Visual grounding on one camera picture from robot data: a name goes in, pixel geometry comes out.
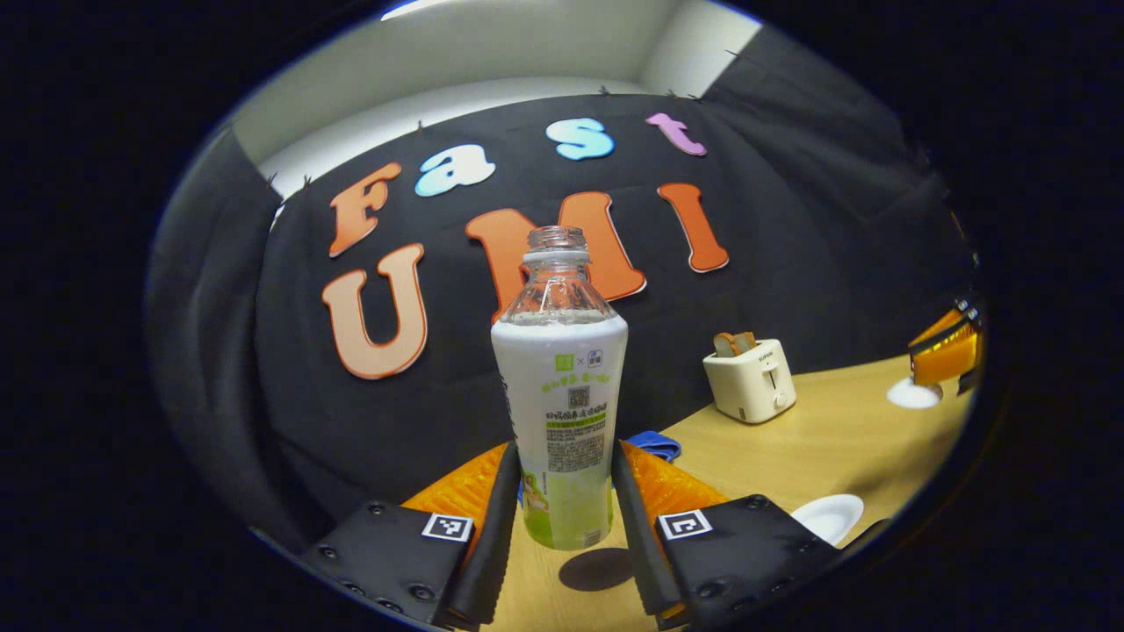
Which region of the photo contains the white teacup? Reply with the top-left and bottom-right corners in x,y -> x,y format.
790,493 -> 866,548

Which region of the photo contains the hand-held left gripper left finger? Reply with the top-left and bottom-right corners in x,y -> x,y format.
299,441 -> 522,631

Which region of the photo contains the white toaster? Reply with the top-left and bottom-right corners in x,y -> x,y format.
702,339 -> 798,425

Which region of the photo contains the clear water bottle green label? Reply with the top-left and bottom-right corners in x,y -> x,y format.
490,225 -> 630,551

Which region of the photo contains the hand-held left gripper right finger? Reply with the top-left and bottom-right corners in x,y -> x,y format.
611,439 -> 841,631

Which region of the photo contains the blue towel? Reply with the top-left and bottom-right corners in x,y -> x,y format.
625,430 -> 682,463

